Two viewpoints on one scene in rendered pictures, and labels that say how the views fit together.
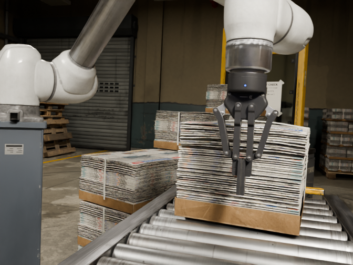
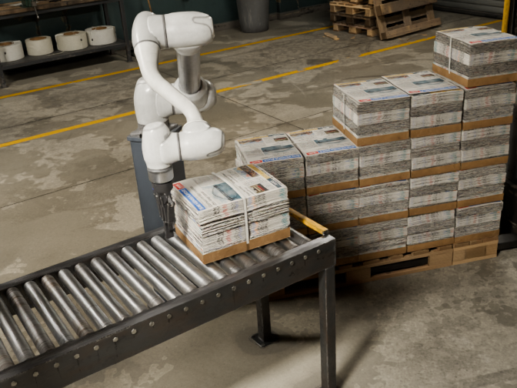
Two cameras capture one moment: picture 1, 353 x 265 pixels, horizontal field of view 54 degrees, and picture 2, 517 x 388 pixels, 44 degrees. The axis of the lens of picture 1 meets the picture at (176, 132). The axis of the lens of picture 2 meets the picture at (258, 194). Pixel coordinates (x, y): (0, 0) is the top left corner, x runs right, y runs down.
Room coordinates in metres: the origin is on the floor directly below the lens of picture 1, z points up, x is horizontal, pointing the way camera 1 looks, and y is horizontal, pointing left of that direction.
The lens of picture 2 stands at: (-0.66, -1.80, 2.07)
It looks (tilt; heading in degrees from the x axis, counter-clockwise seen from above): 26 degrees down; 42
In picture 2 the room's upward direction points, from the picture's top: 4 degrees counter-clockwise
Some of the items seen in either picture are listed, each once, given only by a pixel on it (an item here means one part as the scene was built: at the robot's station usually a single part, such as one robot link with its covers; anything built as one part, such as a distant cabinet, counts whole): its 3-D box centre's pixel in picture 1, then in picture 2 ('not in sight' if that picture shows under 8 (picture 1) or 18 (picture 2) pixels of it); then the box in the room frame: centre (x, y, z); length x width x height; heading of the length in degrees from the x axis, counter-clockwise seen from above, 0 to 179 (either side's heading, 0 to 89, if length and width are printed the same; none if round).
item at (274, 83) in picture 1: (260, 92); not in sight; (3.01, -0.72, 1.27); 0.57 x 0.01 x 0.65; 54
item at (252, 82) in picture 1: (246, 97); (163, 191); (0.68, -0.13, 1.09); 0.08 x 0.07 x 0.09; 74
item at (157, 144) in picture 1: (190, 145); (368, 127); (2.17, -0.10, 0.86); 0.38 x 0.29 x 0.04; 54
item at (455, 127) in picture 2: not in sight; (420, 119); (2.41, -0.27, 0.86); 0.38 x 0.29 x 0.04; 53
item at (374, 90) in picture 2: (193, 112); (370, 90); (2.17, -0.10, 1.06); 0.37 x 0.29 x 0.01; 54
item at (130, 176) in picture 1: (175, 218); (346, 204); (2.06, -0.02, 0.42); 1.17 x 0.39 x 0.83; 144
